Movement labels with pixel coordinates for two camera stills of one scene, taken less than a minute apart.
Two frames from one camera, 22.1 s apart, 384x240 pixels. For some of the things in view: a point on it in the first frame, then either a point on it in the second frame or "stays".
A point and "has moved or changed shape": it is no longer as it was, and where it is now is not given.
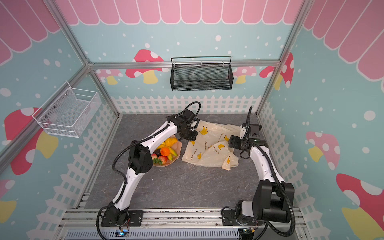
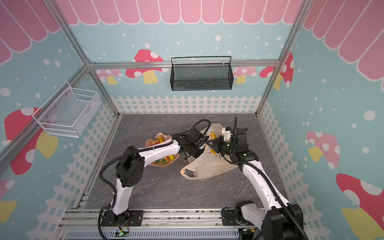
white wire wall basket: [68, 111] stays
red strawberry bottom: [162, 160] stays
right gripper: [235, 142] → [219, 147]
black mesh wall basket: [201, 73] stays
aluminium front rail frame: [158, 224] stays
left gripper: [192, 138] → [202, 151]
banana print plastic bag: [211, 148] has moved or changed shape
